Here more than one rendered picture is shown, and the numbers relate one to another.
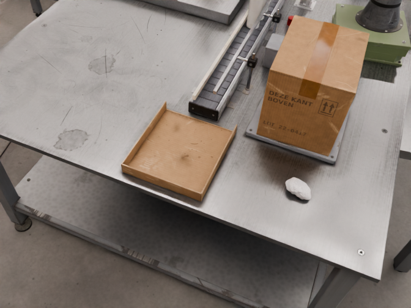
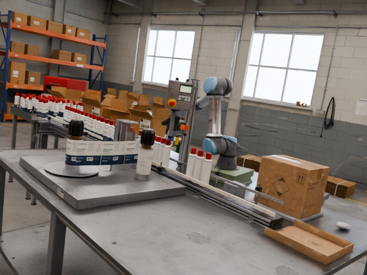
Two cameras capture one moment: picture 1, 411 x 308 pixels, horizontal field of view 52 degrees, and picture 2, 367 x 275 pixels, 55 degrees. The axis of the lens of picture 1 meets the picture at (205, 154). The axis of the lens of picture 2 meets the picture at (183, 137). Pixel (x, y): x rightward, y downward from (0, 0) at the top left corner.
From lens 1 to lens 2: 190 cm
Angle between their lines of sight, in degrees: 66
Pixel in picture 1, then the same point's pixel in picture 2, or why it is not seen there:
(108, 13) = (128, 216)
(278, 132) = (307, 210)
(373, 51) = (245, 178)
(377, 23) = (234, 166)
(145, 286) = not seen: outside the picture
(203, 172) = (328, 242)
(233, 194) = not seen: hidden behind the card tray
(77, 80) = (212, 251)
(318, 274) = not seen: outside the picture
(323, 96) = (323, 175)
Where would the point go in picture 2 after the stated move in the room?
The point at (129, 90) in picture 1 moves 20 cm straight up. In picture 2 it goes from (237, 238) to (245, 195)
